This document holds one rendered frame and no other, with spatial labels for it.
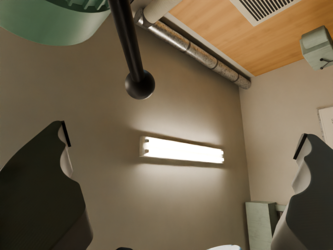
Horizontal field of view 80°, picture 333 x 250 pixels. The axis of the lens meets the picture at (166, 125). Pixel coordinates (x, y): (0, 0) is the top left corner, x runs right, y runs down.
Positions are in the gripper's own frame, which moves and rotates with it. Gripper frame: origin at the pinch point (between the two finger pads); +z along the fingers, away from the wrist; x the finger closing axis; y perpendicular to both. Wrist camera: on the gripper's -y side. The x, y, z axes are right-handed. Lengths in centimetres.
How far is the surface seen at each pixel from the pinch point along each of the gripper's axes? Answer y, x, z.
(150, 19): 7, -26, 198
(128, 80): 1.3, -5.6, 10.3
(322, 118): 110, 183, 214
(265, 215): 217, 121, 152
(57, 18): -4.3, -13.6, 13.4
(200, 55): 47, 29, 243
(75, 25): -3.5, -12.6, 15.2
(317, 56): 33, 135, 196
